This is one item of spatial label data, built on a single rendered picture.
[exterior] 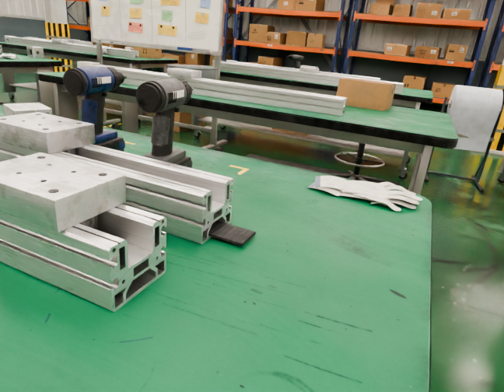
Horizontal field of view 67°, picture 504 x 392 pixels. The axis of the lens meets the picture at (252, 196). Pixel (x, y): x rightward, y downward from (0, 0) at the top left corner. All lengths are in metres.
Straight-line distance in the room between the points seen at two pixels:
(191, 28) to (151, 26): 0.44
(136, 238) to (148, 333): 0.13
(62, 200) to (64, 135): 0.33
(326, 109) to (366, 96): 0.47
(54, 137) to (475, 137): 3.66
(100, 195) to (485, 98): 3.70
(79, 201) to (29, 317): 0.14
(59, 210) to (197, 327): 0.20
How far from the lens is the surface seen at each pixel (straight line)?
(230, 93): 2.18
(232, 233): 0.63
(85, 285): 0.50
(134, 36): 4.15
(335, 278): 0.58
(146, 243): 0.51
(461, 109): 3.93
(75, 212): 0.49
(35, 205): 0.50
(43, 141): 0.78
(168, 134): 0.82
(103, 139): 0.99
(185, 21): 3.81
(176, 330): 0.46
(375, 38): 10.94
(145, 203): 0.65
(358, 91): 2.43
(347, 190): 0.88
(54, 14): 9.08
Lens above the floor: 1.08
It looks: 22 degrees down
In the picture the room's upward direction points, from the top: 5 degrees clockwise
